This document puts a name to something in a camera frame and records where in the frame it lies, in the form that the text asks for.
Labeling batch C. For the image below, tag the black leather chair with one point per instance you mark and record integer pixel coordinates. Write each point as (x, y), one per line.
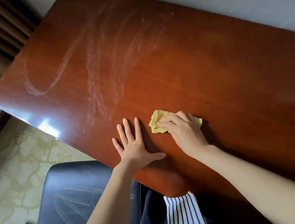
(68, 206)

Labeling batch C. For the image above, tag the person's left forearm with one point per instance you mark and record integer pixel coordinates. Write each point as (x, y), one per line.
(106, 212)

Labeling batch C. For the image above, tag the blue striped white apron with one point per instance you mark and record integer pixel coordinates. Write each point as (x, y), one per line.
(184, 216)

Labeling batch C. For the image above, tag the person's right hand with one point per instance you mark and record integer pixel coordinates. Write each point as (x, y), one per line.
(188, 137)

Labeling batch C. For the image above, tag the navy dress with white trim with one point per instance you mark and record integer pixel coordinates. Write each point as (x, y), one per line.
(150, 220)

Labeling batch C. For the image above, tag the red-brown wooden table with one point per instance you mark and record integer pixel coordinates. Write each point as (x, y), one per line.
(210, 54)

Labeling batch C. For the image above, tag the person's left hand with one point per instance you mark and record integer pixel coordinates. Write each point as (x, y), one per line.
(135, 152)

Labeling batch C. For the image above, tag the yellow cleaning cloth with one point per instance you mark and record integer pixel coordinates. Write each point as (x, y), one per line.
(154, 123)

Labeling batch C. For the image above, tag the person's right forearm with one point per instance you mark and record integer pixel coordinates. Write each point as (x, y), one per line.
(266, 187)

